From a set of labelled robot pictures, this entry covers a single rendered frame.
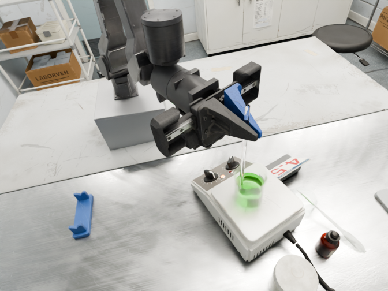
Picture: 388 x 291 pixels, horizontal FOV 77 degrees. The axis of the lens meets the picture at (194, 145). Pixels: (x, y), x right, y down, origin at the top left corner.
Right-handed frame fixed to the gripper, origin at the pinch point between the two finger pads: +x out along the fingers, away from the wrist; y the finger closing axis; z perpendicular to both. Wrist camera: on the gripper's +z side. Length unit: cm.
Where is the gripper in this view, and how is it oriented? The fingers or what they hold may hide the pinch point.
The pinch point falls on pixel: (238, 123)
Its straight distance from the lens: 32.2
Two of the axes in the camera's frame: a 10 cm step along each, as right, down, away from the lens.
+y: -7.7, 5.2, -3.8
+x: 6.4, 5.2, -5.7
